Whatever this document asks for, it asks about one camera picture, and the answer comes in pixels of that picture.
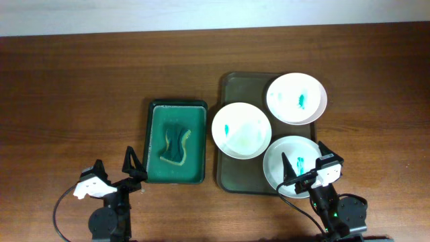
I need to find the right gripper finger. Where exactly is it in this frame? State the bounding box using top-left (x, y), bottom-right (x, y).
top-left (282, 153), bottom-right (297, 181)
top-left (317, 141), bottom-right (344, 163)

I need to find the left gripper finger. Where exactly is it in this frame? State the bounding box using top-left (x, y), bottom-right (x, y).
top-left (80, 159), bottom-right (111, 186)
top-left (122, 146), bottom-right (146, 173)

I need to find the white plate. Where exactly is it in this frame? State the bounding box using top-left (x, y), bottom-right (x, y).
top-left (211, 102), bottom-right (272, 160)
top-left (265, 73), bottom-right (328, 126)
top-left (263, 136), bottom-right (322, 196)

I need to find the green yellow sponge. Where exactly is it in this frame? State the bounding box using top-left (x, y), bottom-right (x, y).
top-left (160, 124), bottom-right (191, 166)

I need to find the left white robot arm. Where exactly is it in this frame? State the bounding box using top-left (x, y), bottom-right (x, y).
top-left (73, 146), bottom-right (148, 242)

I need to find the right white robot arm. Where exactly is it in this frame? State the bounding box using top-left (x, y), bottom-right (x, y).
top-left (276, 142), bottom-right (368, 241)

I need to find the dark grey serving tray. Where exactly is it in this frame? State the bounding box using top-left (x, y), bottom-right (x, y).
top-left (212, 72), bottom-right (316, 196)

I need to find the green water tray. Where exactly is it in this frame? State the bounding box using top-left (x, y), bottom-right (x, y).
top-left (143, 99), bottom-right (208, 184)

